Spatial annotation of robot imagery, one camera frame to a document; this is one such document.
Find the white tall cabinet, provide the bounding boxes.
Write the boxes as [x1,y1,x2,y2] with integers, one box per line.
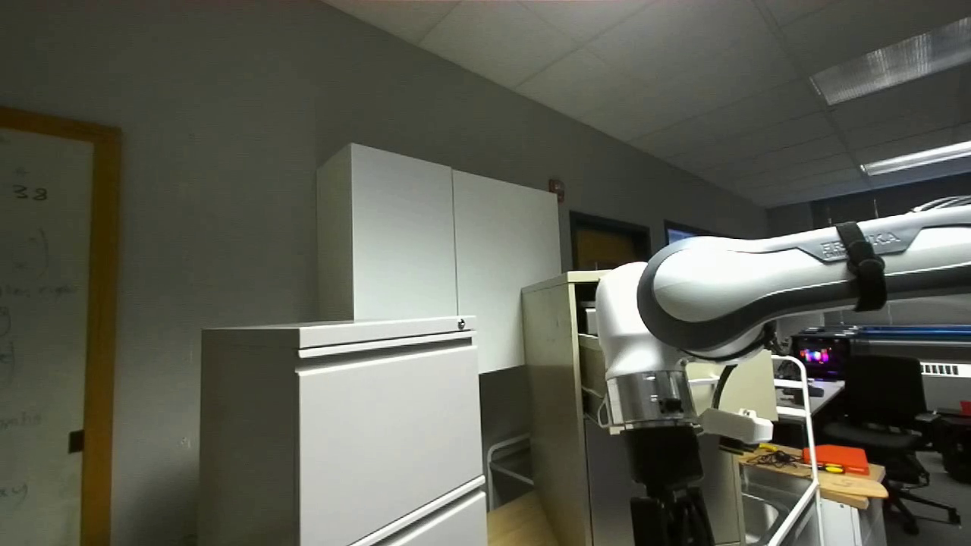
[315,141,565,377]

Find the wide ceiling light panel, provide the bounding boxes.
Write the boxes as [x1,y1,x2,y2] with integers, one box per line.
[808,13,971,109]

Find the narrow ceiling light strip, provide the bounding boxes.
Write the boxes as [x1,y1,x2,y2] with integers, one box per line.
[860,136,971,179]

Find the beige drawer cabinet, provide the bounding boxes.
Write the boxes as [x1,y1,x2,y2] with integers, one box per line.
[520,266,650,546]

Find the orange box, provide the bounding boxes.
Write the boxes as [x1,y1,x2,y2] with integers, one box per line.
[801,441,875,478]

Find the wooden work table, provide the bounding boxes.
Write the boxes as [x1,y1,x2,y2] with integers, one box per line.
[738,441,892,508]

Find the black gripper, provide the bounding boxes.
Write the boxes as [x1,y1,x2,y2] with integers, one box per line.
[630,425,716,546]

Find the wooden framed whiteboard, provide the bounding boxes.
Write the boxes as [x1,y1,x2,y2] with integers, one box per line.
[0,104,123,546]

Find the black strap on arm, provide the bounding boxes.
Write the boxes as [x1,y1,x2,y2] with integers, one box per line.
[835,221,889,312]

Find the white metal frame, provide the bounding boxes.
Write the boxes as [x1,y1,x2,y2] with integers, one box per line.
[740,353,825,546]

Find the dark door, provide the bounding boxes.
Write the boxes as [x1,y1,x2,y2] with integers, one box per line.
[567,210,653,273]

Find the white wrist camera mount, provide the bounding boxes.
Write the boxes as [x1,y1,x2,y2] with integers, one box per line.
[683,348,781,448]

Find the grey metal rail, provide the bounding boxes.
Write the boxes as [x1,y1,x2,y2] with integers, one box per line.
[484,433,537,496]

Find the black office chair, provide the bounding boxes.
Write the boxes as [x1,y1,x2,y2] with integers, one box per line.
[823,353,966,538]

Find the grey filing cabinet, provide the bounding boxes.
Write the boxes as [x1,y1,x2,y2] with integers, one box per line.
[197,312,493,546]

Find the monitor with pink screen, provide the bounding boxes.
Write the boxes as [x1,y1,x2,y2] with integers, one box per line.
[789,331,852,384]

